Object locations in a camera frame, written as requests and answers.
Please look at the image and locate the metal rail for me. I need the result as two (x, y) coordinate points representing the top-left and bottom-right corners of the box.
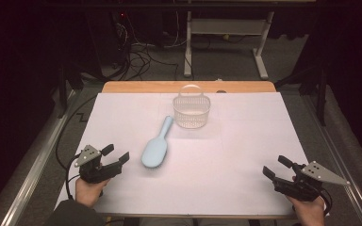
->
(301, 93), (362, 226)
(0, 90), (76, 226)

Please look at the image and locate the white paper sheet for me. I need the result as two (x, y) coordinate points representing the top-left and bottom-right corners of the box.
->
(54, 91), (310, 218)

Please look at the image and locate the black stand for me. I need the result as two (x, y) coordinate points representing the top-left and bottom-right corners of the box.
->
(274, 62), (328, 126)
(58, 62), (84, 119)

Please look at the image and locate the dark computer tower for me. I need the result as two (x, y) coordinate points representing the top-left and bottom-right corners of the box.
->
(88, 12), (130, 70)

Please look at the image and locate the bundle of floor cables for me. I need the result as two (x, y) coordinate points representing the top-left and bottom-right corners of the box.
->
(112, 18), (180, 81)

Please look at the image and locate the long black floor cable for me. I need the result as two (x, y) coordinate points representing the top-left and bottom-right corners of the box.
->
(55, 94), (98, 172)

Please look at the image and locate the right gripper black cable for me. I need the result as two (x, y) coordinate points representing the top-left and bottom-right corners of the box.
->
(319, 187), (334, 218)

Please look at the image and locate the white metal desk frame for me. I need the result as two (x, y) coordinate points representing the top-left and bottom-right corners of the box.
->
(183, 10), (276, 80)

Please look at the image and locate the person's left hand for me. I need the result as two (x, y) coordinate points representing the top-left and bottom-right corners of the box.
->
(74, 178), (111, 208)

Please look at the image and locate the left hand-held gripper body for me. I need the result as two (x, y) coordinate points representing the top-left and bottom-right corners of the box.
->
(74, 144), (114, 185)

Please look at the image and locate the white plastic basket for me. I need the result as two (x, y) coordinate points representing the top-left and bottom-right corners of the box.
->
(172, 84), (212, 130)

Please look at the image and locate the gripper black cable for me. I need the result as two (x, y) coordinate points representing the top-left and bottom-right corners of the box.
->
(319, 187), (334, 218)
(65, 153), (84, 201)

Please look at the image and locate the light blue hairbrush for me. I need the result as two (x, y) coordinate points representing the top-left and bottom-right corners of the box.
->
(140, 115), (174, 170)

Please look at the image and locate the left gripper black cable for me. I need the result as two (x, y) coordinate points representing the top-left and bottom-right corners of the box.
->
(65, 153), (84, 201)

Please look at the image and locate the person's right hand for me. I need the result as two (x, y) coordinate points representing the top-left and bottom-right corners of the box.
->
(285, 196), (326, 226)

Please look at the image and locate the wooden table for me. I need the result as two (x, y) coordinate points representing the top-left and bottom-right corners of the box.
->
(101, 80), (298, 220)

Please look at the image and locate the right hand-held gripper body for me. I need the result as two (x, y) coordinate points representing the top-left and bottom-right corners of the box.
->
(273, 160), (352, 202)

